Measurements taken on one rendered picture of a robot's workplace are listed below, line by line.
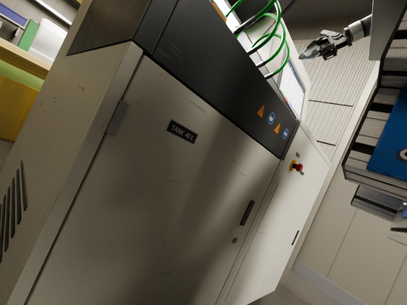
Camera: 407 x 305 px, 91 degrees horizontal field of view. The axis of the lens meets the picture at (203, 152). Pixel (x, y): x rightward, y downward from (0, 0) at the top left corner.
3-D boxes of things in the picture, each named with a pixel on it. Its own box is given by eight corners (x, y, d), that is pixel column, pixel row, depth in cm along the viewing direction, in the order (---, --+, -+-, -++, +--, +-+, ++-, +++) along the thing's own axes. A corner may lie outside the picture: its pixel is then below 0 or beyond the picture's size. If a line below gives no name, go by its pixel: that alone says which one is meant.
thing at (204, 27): (151, 56, 34) (191, -27, 35) (140, 57, 37) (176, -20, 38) (280, 158, 79) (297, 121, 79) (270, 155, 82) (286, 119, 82)
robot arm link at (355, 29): (357, 17, 87) (359, 33, 92) (344, 23, 89) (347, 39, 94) (363, 25, 82) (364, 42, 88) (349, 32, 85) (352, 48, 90)
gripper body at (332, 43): (319, 49, 91) (351, 33, 84) (315, 39, 95) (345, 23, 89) (323, 62, 96) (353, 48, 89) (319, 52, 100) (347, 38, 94)
